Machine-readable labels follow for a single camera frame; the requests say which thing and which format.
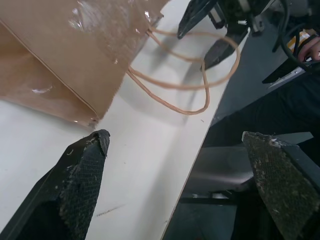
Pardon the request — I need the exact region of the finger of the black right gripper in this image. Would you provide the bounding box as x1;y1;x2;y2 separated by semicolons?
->
177;0;219;40
199;26;249;73

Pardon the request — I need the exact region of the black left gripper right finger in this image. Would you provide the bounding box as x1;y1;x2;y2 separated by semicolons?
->
241;131;320;240

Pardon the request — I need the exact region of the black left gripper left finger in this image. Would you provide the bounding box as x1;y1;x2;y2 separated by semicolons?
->
0;129;111;240

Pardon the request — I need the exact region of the yellow white striped item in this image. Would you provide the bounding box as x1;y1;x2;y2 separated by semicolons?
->
286;29;311;52

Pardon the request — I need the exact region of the bystander's bare hand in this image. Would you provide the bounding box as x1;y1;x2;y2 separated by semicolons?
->
301;38;320;62

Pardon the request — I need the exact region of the black slab with silver edge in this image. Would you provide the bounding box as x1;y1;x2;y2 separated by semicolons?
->
261;56;308;89

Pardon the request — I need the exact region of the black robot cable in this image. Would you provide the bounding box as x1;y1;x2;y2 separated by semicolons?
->
271;0;316;74

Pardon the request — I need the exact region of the brown paper bag with handles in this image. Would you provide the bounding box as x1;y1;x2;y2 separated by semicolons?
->
0;0;241;130

